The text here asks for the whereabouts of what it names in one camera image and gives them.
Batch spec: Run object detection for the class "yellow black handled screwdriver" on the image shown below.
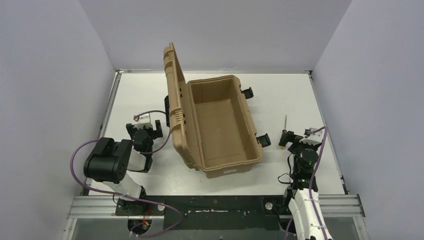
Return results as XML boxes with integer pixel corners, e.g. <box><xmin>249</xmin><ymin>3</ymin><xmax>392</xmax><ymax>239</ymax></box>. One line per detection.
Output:
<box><xmin>278</xmin><ymin>114</ymin><xmax>288</xmax><ymax>149</ymax></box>

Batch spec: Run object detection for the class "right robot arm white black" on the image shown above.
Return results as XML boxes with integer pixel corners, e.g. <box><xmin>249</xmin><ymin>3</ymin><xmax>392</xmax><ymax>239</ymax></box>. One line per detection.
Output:
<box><xmin>278</xmin><ymin>126</ymin><xmax>333</xmax><ymax>240</ymax></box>

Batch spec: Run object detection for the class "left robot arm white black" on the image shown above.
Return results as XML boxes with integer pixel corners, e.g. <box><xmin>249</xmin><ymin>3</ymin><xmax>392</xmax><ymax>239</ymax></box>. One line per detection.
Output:
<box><xmin>83</xmin><ymin>118</ymin><xmax>163</xmax><ymax>216</ymax></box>

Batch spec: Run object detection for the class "tan plastic toolbox bin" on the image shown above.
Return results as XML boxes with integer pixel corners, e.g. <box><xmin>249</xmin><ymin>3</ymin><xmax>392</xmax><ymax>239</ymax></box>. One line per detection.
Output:
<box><xmin>163</xmin><ymin>43</ymin><xmax>271</xmax><ymax>179</ymax></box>

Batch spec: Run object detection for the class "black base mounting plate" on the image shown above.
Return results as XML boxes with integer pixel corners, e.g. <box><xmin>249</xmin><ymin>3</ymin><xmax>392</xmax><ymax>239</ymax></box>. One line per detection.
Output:
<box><xmin>115</xmin><ymin>195</ymin><xmax>292</xmax><ymax>231</ymax></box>

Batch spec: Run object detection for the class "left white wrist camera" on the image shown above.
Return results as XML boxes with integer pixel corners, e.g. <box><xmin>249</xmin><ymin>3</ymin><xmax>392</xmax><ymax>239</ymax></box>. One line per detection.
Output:
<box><xmin>133</xmin><ymin>113</ymin><xmax>152</xmax><ymax>130</ymax></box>

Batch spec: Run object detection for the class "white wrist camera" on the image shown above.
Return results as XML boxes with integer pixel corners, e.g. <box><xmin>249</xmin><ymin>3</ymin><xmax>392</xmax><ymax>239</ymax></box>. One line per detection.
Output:
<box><xmin>133</xmin><ymin>113</ymin><xmax>152</xmax><ymax>130</ymax></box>
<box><xmin>300</xmin><ymin>128</ymin><xmax>324</xmax><ymax>146</ymax></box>

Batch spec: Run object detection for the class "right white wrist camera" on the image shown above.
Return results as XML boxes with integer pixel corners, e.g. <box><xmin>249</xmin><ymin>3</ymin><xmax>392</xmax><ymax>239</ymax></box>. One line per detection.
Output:
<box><xmin>300</xmin><ymin>128</ymin><xmax>324</xmax><ymax>146</ymax></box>

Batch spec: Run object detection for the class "aluminium left table rail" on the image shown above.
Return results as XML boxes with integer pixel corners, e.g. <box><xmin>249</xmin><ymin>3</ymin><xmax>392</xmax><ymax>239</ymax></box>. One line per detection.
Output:
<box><xmin>98</xmin><ymin>70</ymin><xmax>122</xmax><ymax>138</ymax></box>

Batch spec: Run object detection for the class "aluminium front frame rail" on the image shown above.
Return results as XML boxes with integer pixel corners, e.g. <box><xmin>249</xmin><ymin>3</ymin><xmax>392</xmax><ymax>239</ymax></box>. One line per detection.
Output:
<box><xmin>67</xmin><ymin>194</ymin><xmax>365</xmax><ymax>219</ymax></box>

